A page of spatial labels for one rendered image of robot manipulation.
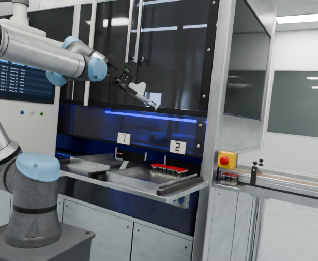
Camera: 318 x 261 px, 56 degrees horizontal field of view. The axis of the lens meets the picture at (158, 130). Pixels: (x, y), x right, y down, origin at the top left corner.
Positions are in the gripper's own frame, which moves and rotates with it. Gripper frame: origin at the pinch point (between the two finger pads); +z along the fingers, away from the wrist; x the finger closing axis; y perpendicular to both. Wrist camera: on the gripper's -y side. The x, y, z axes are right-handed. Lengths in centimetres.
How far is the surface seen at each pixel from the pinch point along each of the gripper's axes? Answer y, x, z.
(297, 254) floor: -28, 157, 193
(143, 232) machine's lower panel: -55, 48, 36
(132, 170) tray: -27.6, 28.5, 11.7
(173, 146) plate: -7.5, 38.0, 23.3
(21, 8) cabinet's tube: 12, 58, -85
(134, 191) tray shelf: -30.7, 2.8, 15.0
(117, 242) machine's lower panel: -70, 58, 28
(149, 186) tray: -26.0, 1.8, 18.8
